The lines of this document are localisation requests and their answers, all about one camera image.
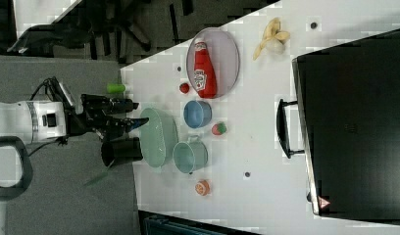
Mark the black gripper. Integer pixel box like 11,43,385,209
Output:
66,94,149,141

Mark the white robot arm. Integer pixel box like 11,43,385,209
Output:
0,94,149,145

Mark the green cylinder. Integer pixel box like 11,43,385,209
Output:
107,83,126,94

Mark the black cylinder cup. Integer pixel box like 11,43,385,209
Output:
101,137,143,166

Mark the small red toy strawberry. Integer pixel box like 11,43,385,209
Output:
179,82,190,94

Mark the blue bowl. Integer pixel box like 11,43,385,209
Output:
183,100,212,128

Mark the green mug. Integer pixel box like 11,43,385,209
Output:
173,135,208,173

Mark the black office chair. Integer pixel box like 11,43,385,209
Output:
6,0,196,65

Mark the red ketchup bottle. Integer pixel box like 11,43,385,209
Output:
194,38,218,99

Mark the toy strawberry with leaves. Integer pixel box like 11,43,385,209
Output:
212,122,227,136

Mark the dark blue crate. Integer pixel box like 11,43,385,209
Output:
138,210,258,235

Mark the grey round plate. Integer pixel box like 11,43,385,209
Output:
185,27,240,98

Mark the peeled toy banana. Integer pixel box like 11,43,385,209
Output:
253,18,290,61

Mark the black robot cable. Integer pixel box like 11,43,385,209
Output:
27,76,64,158

